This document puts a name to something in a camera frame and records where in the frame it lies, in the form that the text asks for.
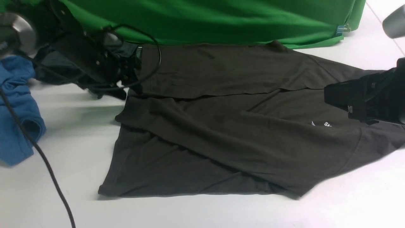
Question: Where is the gray long-sleeved shirt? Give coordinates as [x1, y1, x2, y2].
[98, 41, 404, 198]

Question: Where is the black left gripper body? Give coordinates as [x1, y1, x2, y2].
[51, 27, 143, 95]

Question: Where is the black left camera cable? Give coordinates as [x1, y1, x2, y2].
[0, 24, 162, 228]

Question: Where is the green backdrop cloth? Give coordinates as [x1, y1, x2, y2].
[63, 0, 366, 49]

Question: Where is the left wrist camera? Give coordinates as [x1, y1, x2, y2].
[93, 30, 124, 49]

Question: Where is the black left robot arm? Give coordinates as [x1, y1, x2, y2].
[1, 0, 143, 99]

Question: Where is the blue binder clip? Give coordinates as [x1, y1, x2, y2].
[335, 23, 351, 36]

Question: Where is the blue t-shirt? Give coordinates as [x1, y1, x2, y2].
[0, 55, 47, 166]

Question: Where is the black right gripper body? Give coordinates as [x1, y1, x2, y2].
[324, 58, 405, 125]

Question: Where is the dark teal crumpled garment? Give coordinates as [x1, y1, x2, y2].
[33, 35, 138, 100]

